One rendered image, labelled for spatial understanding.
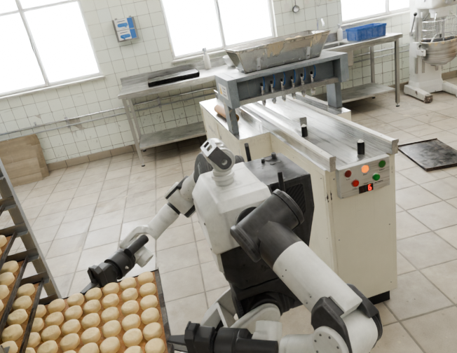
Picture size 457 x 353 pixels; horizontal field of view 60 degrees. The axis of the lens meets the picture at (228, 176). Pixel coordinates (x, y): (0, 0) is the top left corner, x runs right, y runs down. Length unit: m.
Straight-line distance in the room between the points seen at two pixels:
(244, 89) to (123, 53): 3.16
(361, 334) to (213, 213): 0.43
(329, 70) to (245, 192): 1.60
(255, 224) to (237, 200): 0.13
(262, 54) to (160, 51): 3.12
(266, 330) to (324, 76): 1.77
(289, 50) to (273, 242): 1.63
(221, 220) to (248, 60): 1.42
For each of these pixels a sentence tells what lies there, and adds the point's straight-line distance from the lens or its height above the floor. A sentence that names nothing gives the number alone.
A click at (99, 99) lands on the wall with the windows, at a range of 5.39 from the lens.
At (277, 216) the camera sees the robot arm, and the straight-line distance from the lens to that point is 0.86.
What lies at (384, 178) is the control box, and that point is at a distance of 1.83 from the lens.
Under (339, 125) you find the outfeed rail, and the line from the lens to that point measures 2.16.
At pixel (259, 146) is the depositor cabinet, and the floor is 0.77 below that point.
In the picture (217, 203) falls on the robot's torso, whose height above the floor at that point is 1.10.
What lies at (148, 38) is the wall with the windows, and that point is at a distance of 5.26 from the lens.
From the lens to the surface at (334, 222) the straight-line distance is 1.83.
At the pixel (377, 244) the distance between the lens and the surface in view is 2.02.
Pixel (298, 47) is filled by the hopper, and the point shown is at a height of 1.26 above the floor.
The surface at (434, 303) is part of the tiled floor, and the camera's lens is 2.32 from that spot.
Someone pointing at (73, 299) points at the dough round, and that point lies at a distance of 1.38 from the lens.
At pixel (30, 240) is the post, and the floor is 1.00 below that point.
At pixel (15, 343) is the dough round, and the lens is 1.18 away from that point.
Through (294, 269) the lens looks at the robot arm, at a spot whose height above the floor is 1.04.
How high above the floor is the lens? 1.53
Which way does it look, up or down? 23 degrees down
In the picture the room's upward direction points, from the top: 11 degrees counter-clockwise
